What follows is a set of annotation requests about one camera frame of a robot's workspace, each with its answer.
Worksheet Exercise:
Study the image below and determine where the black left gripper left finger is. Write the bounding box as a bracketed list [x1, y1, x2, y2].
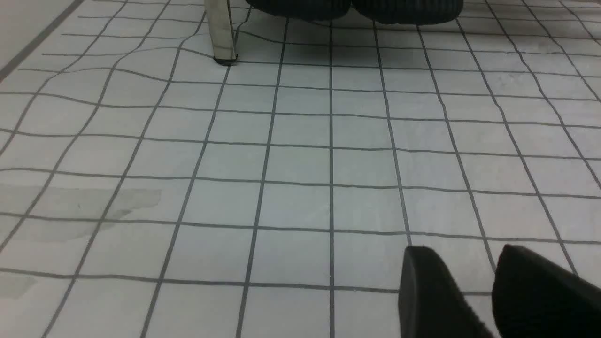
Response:
[398, 246, 493, 338]

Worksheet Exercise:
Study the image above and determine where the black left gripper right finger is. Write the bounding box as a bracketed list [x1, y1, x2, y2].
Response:
[492, 245, 601, 338]

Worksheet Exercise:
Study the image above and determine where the metal shoe rack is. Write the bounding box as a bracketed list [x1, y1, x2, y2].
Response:
[204, 0, 238, 66]

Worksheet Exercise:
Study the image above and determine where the black knit shoe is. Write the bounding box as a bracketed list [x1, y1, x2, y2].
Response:
[352, 0, 464, 26]
[246, 0, 352, 22]

